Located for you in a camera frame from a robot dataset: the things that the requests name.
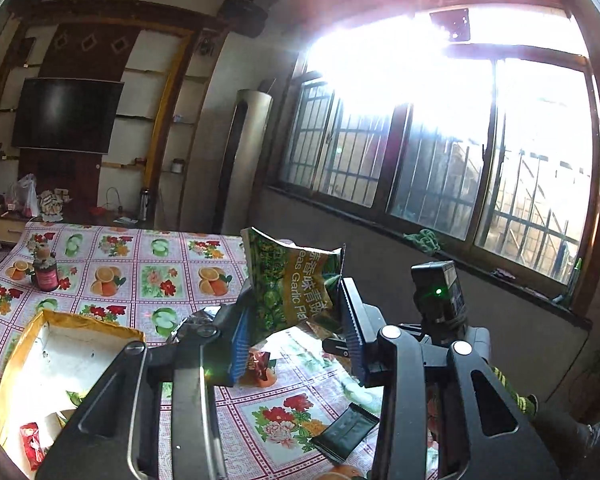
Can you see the steel thermos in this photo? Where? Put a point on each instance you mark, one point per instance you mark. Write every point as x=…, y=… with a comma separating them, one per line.
x=144, y=205

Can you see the small white pot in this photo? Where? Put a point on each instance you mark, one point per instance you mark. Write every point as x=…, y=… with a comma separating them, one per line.
x=178, y=166

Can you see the green and yellow pea packet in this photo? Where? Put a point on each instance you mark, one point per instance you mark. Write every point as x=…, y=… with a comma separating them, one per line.
x=280, y=285

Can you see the green cloth on windowsill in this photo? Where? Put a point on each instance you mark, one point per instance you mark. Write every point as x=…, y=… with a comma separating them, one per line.
x=424, y=241

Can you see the dark green snack packet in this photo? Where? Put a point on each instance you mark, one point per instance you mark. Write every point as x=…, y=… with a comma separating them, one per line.
x=345, y=430

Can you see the black flat television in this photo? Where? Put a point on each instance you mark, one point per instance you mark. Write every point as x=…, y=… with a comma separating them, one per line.
x=65, y=115

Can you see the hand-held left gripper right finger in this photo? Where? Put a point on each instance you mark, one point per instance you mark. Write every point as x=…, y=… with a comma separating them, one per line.
x=352, y=330

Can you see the barred window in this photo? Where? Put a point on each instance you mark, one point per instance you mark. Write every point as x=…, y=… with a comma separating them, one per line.
x=430, y=160

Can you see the black wall speaker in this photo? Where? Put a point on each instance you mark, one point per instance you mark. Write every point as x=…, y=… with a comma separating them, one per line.
x=245, y=17

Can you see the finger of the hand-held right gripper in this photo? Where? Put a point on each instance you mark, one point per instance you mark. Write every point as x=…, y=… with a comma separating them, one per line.
x=336, y=347

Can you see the person's right hand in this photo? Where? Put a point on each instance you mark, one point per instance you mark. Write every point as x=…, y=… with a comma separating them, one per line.
x=524, y=405

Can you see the yellow and white cardboard box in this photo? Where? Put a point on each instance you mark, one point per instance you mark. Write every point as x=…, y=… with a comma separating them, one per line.
x=55, y=350

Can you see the dark red snack packet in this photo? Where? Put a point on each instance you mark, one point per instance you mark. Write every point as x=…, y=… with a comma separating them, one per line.
x=260, y=365

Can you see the red figure print packet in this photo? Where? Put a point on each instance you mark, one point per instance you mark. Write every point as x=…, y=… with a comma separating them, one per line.
x=31, y=442

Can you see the white plastic bag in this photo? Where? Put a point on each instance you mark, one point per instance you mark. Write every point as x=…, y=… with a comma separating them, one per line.
x=25, y=195

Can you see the patterned bag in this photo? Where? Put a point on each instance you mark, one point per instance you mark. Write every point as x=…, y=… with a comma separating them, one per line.
x=55, y=205

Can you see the fruit print tablecloth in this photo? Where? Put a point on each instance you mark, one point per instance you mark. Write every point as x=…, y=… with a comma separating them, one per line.
x=130, y=305

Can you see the dark red jar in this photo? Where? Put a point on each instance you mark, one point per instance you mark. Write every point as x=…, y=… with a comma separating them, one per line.
x=46, y=275

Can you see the tall standing air conditioner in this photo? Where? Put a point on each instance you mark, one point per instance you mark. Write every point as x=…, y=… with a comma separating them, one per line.
x=245, y=160

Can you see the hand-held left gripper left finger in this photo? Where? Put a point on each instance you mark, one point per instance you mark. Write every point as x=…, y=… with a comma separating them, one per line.
x=240, y=350

